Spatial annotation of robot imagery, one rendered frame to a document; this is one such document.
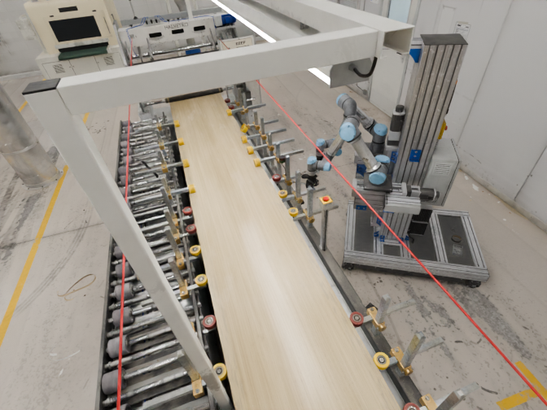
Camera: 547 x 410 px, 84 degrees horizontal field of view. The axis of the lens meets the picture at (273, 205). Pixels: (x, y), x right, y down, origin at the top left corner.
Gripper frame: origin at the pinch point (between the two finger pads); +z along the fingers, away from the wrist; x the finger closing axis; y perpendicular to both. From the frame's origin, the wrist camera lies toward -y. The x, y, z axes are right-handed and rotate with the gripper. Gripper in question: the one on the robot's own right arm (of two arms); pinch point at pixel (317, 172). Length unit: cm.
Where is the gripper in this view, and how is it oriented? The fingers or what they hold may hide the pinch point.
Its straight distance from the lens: 304.6
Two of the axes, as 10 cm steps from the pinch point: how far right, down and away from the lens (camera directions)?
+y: 9.4, -2.7, 2.0
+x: -3.3, -6.2, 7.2
